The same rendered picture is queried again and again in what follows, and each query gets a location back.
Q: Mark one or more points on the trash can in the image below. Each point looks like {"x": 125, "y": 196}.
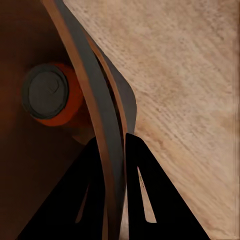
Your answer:
{"x": 34, "y": 157}

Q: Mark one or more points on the can of soda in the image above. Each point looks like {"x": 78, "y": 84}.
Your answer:
{"x": 52, "y": 94}

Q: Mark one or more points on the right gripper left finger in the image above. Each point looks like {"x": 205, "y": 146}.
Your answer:
{"x": 55, "y": 219}

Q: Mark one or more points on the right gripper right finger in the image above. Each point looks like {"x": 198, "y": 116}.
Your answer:
{"x": 175, "y": 220}

